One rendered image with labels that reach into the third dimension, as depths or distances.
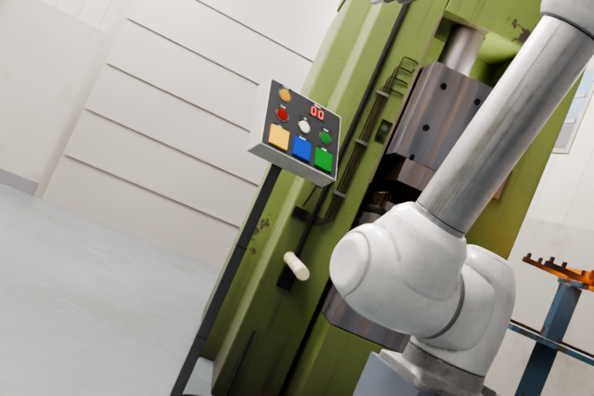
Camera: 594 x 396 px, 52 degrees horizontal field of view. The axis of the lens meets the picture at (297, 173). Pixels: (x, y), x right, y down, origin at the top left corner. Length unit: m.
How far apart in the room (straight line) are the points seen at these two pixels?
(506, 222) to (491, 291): 1.55
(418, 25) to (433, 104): 0.38
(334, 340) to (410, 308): 1.32
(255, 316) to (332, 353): 0.36
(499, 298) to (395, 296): 0.24
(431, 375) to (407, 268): 0.25
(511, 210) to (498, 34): 0.75
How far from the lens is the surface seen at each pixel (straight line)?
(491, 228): 2.67
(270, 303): 2.49
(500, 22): 2.77
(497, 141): 1.02
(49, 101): 5.82
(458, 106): 2.48
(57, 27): 5.88
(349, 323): 2.34
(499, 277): 1.18
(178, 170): 5.81
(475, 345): 1.18
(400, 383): 1.17
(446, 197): 1.02
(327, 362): 2.36
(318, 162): 2.14
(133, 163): 5.78
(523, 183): 2.73
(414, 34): 2.63
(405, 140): 2.40
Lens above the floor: 0.79
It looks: 4 degrees up
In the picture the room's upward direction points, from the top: 24 degrees clockwise
